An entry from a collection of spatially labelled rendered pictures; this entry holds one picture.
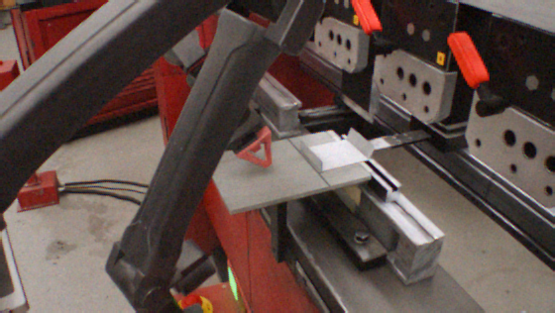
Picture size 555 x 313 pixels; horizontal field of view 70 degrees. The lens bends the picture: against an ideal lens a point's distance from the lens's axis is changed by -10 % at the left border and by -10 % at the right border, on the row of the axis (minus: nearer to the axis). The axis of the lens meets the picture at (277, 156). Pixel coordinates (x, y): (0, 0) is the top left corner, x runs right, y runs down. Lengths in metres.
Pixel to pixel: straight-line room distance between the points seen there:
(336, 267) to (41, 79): 0.59
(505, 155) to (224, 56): 0.32
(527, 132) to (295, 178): 0.42
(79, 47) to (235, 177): 0.48
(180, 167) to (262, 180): 0.31
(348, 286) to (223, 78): 0.44
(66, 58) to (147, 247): 0.26
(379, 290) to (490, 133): 0.35
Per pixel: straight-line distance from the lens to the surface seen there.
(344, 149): 0.86
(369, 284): 0.76
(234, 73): 0.44
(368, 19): 0.62
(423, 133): 0.95
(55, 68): 0.35
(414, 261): 0.73
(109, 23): 0.35
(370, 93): 0.76
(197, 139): 0.46
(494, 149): 0.52
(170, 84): 1.59
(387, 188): 0.76
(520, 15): 0.48
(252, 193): 0.73
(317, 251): 0.81
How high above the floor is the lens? 1.43
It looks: 31 degrees down
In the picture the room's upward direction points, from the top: straight up
